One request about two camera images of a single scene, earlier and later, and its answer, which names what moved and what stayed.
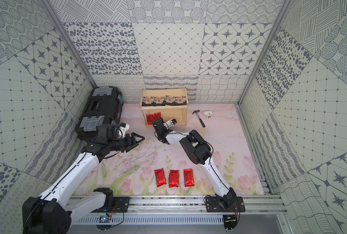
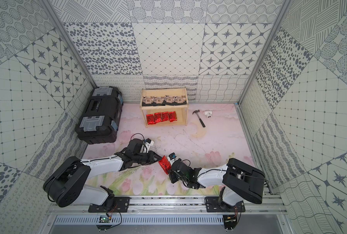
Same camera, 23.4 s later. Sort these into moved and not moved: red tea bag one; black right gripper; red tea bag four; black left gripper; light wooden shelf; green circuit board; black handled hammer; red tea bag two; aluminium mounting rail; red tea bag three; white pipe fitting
Moved: red tea bag three; red tea bag four; black right gripper; black left gripper
Not moved: white pipe fitting; light wooden shelf; green circuit board; red tea bag two; aluminium mounting rail; black handled hammer; red tea bag one
